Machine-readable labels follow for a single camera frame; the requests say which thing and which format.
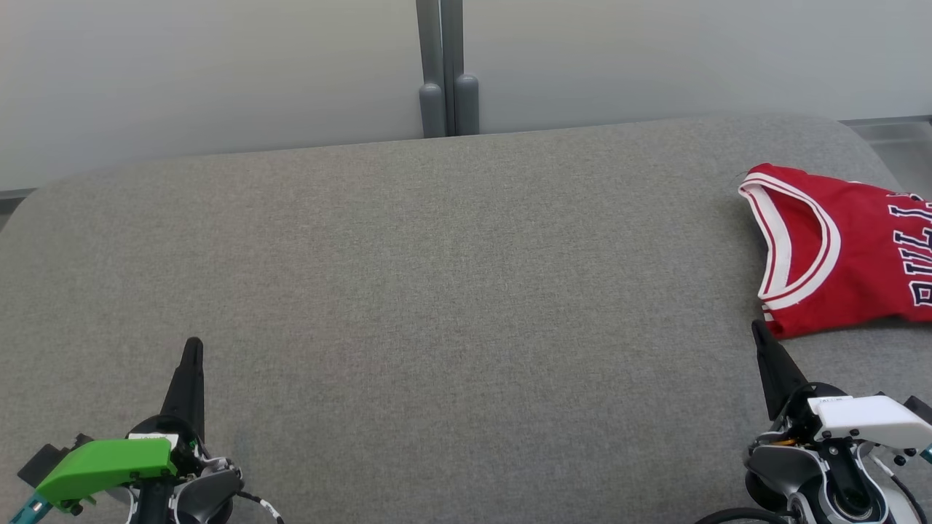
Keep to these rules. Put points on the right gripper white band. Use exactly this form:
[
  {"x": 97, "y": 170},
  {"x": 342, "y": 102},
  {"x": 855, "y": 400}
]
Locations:
[{"x": 866, "y": 422}]

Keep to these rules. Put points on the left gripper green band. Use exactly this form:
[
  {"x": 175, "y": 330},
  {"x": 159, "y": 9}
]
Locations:
[{"x": 102, "y": 466}]

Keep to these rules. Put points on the red jersey white sleeves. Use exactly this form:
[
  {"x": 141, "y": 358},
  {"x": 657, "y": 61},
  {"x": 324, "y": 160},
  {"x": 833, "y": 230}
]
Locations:
[{"x": 859, "y": 247}]

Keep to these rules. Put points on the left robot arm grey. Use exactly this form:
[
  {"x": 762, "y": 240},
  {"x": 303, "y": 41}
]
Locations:
[{"x": 204, "y": 495}]

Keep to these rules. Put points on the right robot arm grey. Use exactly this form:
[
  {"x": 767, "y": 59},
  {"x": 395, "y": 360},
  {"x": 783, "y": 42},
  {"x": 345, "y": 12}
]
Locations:
[{"x": 823, "y": 487}]

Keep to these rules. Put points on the grey fabric sofa cushion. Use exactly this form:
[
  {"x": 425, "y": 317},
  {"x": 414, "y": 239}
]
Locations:
[{"x": 437, "y": 291}]

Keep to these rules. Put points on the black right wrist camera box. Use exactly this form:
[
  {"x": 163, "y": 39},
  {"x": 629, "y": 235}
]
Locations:
[{"x": 921, "y": 409}]

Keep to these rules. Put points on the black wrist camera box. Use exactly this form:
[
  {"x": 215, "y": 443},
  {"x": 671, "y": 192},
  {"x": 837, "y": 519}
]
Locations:
[
  {"x": 921, "y": 409},
  {"x": 40, "y": 458}
]

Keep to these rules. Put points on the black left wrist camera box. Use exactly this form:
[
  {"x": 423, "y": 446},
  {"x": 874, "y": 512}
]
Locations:
[{"x": 40, "y": 458}]

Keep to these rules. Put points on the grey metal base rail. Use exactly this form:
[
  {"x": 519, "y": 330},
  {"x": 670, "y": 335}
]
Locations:
[
  {"x": 14, "y": 193},
  {"x": 888, "y": 121}
]

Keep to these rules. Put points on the grey vertical partition post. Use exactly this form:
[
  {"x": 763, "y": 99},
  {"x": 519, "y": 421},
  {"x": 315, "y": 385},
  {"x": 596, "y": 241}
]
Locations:
[
  {"x": 431, "y": 65},
  {"x": 462, "y": 65}
]

